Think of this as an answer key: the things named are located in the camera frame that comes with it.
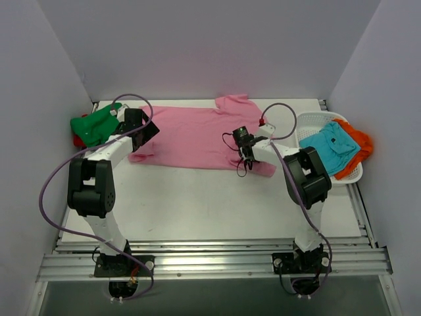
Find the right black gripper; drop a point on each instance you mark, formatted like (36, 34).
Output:
(245, 155)

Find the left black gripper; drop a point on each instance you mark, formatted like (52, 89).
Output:
(148, 130)

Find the pink t-shirt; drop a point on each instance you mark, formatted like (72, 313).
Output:
(198, 138)

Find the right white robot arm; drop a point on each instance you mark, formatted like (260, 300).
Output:
(306, 178)

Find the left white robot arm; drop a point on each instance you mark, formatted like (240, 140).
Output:
(91, 189)

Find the green folded t-shirt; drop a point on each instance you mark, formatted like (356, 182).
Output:
(99, 126)

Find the red folded t-shirt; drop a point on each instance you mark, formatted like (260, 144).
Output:
(78, 128)

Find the white perforated plastic basket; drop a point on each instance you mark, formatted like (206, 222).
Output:
(309, 123)

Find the turquoise t-shirt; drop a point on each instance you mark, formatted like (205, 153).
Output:
(333, 145)

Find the orange t-shirt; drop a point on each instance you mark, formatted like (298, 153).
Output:
(366, 148)

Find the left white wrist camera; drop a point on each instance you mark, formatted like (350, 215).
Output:
(119, 113)

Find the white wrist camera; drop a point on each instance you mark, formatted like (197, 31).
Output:
(119, 113)
(265, 130)

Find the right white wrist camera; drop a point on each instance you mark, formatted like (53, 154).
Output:
(265, 130)

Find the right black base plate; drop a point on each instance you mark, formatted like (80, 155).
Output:
(300, 263)

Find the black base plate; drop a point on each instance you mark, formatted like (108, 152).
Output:
(108, 266)
(300, 263)

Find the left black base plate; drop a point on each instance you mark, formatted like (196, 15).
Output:
(108, 266)

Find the aluminium rail frame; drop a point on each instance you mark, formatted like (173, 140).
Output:
(210, 223)

